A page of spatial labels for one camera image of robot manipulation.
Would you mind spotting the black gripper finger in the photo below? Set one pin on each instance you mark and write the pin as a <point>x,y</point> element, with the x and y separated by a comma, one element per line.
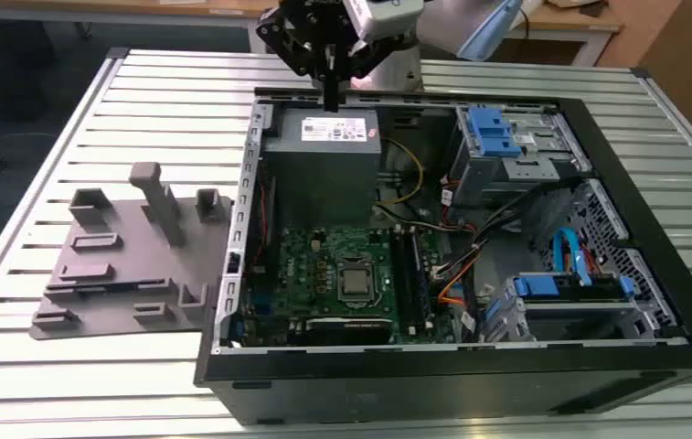
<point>358,61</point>
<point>287,46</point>

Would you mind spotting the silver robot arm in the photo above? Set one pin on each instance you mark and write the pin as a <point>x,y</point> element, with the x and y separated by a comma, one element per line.
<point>395,73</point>

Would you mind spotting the pale blue teach pendant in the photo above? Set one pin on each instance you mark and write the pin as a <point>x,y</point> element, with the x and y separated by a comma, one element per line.
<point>493,29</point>

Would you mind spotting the grey power supply unit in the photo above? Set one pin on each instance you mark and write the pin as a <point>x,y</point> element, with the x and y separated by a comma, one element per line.
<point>322,174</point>

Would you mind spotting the tall blue drive carrier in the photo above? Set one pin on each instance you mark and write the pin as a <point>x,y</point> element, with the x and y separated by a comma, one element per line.
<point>493,132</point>

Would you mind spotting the long wooden desk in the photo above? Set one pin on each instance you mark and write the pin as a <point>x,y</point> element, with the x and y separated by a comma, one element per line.
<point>107,8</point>

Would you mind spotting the small wooden desk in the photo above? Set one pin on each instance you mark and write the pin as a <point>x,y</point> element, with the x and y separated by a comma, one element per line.
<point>566,25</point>

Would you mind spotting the metal drive cage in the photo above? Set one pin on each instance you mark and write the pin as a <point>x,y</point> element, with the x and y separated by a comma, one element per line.
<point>535,169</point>

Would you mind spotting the black office chair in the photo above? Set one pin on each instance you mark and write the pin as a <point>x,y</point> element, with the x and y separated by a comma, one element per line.
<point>10,68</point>

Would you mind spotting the green motherboard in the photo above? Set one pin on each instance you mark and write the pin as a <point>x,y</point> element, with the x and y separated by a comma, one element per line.
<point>309,274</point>

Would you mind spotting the silver CPU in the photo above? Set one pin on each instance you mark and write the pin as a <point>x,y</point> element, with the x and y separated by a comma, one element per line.
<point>358,281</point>

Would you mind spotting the grey parts rack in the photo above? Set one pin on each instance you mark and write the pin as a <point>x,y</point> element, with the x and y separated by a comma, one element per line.
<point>138,256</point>

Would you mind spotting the brown wooden cabinet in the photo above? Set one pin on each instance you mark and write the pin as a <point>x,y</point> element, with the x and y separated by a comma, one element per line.
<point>682,50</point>

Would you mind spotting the wide blue disk carrier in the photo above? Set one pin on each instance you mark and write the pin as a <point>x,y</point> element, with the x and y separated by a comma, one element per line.
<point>541,285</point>

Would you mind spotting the black graphics card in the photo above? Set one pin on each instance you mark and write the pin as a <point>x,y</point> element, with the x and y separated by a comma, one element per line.
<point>346,325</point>

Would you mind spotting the small blue plastic latch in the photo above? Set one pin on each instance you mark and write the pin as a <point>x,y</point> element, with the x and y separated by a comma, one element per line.
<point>495,320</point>

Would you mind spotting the black PC case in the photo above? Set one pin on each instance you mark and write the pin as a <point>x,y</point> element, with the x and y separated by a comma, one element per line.
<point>382,393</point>

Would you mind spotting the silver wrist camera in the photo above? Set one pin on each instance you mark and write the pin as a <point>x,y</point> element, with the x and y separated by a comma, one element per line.
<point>382,20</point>

